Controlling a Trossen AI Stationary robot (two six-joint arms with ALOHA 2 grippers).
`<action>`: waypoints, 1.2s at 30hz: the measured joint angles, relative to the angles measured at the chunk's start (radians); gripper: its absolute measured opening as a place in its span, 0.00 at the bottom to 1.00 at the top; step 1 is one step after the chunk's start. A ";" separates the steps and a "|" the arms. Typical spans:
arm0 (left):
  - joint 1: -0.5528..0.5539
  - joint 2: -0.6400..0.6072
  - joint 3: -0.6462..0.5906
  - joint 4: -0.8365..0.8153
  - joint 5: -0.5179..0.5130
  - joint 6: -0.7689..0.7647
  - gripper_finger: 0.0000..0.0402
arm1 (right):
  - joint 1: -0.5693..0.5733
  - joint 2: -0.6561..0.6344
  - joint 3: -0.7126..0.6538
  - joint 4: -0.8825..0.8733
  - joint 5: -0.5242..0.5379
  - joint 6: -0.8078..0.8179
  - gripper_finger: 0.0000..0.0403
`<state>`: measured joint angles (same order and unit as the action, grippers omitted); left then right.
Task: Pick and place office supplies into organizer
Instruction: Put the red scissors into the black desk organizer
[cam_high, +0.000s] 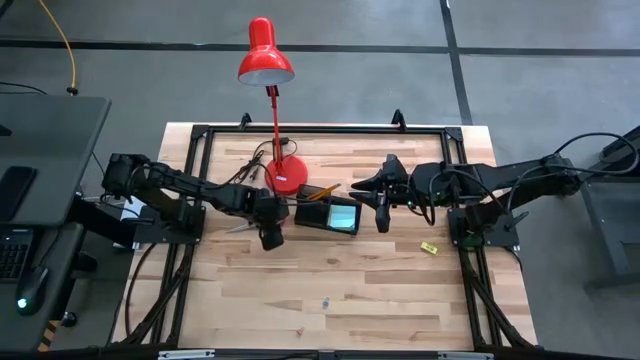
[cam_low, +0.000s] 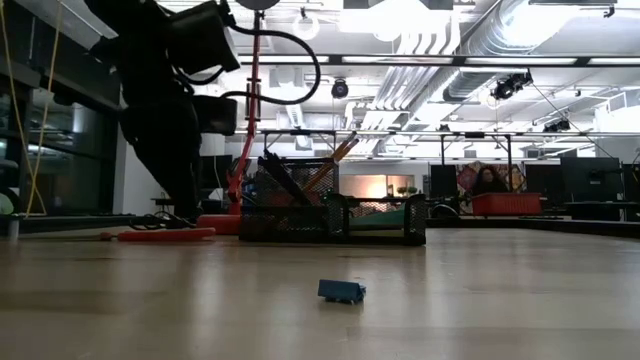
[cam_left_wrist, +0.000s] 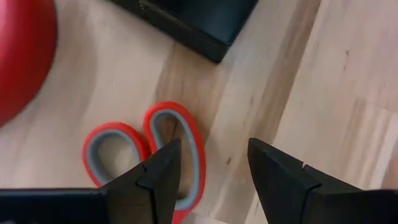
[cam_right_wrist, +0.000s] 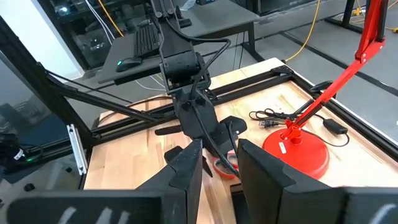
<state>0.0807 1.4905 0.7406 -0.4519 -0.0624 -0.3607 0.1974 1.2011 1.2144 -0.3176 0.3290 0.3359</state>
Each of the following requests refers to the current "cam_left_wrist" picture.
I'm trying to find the black mesh desk organizer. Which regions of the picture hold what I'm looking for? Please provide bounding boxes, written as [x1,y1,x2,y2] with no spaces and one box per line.
[110,0,260,65]

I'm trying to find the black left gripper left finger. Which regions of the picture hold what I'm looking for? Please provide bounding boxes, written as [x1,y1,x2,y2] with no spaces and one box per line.
[101,138,183,224]

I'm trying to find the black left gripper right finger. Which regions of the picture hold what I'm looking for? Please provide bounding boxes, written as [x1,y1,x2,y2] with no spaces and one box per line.
[248,138,363,224]

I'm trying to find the red grey scissors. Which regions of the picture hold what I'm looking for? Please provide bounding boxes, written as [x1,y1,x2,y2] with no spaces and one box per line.
[81,101,207,224]

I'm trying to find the red desk lamp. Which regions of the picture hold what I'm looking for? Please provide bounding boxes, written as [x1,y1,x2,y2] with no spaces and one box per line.
[0,0,58,129]

